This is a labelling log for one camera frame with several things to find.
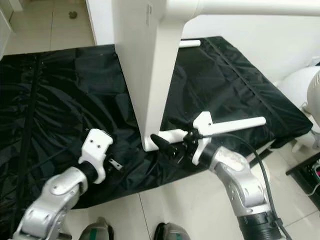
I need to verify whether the grey robot left leg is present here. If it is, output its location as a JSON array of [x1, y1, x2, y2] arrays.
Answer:
[[79, 216, 118, 240]]

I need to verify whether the white rounded appliance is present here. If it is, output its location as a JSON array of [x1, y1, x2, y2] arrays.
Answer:
[[276, 64, 320, 108]]

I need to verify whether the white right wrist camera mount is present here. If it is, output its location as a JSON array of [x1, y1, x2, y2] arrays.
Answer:
[[191, 111, 214, 167]]

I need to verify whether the black metal shelf rack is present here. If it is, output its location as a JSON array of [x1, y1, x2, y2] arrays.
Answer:
[[285, 151, 320, 197]]

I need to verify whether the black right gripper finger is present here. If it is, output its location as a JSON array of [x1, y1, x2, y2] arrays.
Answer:
[[149, 133, 179, 157], [167, 116, 192, 132]]

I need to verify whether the black table cloth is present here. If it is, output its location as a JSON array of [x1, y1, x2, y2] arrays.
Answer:
[[0, 36, 314, 238]]

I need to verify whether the grey robot leg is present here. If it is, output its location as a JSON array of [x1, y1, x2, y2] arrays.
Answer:
[[154, 221, 193, 240], [79, 216, 118, 240]]

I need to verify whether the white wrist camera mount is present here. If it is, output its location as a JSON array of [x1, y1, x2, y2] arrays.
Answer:
[[78, 128, 114, 185], [191, 111, 214, 167]]

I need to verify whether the white plastic table leg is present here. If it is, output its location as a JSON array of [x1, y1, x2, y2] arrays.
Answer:
[[150, 116, 267, 152], [167, 0, 320, 20], [180, 39, 202, 49]]

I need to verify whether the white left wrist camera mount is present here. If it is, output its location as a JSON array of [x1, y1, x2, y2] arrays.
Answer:
[[78, 128, 114, 185]]

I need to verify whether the grey robot right leg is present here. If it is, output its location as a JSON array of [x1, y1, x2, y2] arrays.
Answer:
[[154, 221, 193, 240]]

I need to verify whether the white plastic children table top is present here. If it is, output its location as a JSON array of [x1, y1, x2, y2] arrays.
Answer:
[[112, 0, 187, 153]]

